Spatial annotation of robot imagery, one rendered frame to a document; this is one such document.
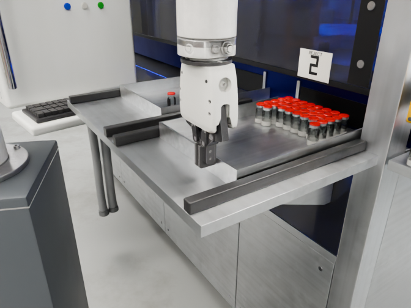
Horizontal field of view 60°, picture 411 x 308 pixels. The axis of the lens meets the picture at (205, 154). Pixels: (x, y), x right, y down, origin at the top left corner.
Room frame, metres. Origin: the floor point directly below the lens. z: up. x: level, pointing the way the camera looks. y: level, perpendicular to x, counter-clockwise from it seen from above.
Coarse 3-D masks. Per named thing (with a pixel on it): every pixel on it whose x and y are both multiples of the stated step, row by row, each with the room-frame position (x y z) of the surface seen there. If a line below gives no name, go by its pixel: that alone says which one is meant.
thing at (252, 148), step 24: (168, 120) 0.71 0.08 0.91; (240, 120) 0.80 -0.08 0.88; (192, 144) 0.59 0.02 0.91; (240, 144) 0.66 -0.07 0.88; (264, 144) 0.66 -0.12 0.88; (288, 144) 0.66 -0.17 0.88; (312, 144) 0.59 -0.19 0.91; (336, 144) 0.62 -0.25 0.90; (216, 168) 0.53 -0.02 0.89; (240, 168) 0.49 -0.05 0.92; (264, 168) 0.52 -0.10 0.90
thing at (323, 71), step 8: (304, 48) 0.79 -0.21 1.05; (304, 56) 0.79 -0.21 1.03; (320, 56) 0.75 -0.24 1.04; (328, 56) 0.73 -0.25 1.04; (304, 64) 0.78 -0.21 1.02; (320, 64) 0.75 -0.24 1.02; (328, 64) 0.73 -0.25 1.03; (304, 72) 0.78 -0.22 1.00; (320, 72) 0.75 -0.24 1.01; (328, 72) 0.73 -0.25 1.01; (320, 80) 0.74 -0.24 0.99; (328, 80) 0.73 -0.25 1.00
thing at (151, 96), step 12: (120, 84) 1.01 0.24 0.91; (132, 84) 1.03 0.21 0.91; (144, 84) 1.05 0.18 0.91; (156, 84) 1.07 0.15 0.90; (168, 84) 1.09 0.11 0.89; (120, 96) 1.01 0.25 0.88; (132, 96) 0.94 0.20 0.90; (144, 96) 1.01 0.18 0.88; (156, 96) 1.01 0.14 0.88; (240, 96) 0.92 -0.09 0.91; (252, 96) 0.95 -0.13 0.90; (264, 96) 0.97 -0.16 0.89; (144, 108) 0.87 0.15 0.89; (156, 108) 0.82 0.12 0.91; (168, 108) 0.81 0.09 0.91
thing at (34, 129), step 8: (16, 112) 1.09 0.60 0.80; (16, 120) 1.06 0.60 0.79; (24, 120) 1.02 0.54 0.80; (32, 120) 1.02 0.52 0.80; (56, 120) 1.02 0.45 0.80; (64, 120) 1.02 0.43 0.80; (72, 120) 1.03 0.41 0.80; (80, 120) 1.05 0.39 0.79; (24, 128) 1.00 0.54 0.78; (32, 128) 0.96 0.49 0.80; (40, 128) 0.97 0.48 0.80; (48, 128) 0.98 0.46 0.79; (56, 128) 1.00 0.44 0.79; (64, 128) 1.02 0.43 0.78
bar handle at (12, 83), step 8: (0, 16) 1.10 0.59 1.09; (0, 24) 1.09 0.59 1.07; (0, 32) 1.09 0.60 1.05; (0, 40) 1.09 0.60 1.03; (0, 48) 1.09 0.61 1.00; (8, 48) 1.10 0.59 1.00; (8, 56) 1.09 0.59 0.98; (8, 64) 1.09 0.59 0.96; (8, 72) 1.09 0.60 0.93; (8, 80) 1.09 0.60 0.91; (16, 88) 1.10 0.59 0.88
